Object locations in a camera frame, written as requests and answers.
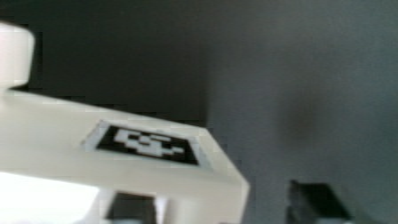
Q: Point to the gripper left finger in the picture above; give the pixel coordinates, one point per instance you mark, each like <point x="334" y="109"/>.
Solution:
<point x="132" y="209"/>

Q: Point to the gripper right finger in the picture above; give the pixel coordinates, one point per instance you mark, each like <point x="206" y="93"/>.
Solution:
<point x="315" y="207"/>

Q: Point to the white drawer cabinet box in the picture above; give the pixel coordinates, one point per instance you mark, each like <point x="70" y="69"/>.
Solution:
<point x="272" y="69"/>

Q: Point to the white front drawer with knob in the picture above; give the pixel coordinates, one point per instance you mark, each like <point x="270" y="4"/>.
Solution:
<point x="89" y="145"/>

